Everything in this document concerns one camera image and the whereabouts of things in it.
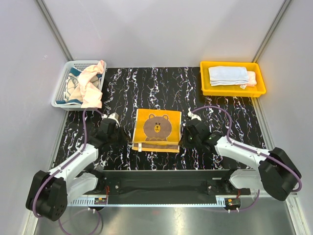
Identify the brown towel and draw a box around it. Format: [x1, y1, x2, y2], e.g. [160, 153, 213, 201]
[132, 109, 181, 153]

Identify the pale pink towel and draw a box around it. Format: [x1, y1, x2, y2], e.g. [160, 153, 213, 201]
[78, 60, 104, 108]

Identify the light blue white towel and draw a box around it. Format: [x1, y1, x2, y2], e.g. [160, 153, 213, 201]
[208, 66, 249, 86]

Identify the pink rabbit towel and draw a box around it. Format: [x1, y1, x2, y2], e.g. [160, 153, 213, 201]
[240, 71, 257, 89]

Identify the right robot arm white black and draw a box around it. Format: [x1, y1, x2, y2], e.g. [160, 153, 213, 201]
[179, 112, 301, 201]

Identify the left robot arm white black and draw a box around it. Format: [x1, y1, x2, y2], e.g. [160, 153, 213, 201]
[25, 113, 127, 221]

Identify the black marble pattern mat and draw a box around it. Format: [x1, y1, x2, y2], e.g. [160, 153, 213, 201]
[53, 67, 266, 170]

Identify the teal patterned towel in basket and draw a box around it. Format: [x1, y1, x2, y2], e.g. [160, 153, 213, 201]
[54, 67, 103, 107]

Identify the yellow plastic tray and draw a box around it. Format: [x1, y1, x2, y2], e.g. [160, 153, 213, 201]
[200, 61, 266, 97]

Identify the white perforated plastic basket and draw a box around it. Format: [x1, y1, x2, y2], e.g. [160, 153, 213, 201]
[51, 60, 107, 111]

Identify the left small connector board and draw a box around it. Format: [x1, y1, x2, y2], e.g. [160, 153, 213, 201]
[94, 197, 108, 205]

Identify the small connector board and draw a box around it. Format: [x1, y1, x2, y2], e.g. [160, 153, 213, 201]
[94, 197, 108, 205]
[225, 198, 241, 209]

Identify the right small connector board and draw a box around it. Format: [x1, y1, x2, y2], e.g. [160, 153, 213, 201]
[225, 198, 241, 209]

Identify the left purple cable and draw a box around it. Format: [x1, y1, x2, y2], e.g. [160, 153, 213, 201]
[31, 107, 108, 235]

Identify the purple cable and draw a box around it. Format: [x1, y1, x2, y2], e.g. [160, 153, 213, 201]
[188, 105, 303, 212]
[31, 107, 108, 235]

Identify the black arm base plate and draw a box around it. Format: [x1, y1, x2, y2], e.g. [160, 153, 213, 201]
[87, 170, 250, 195]

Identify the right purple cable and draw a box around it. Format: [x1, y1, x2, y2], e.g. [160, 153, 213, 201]
[188, 105, 303, 212]

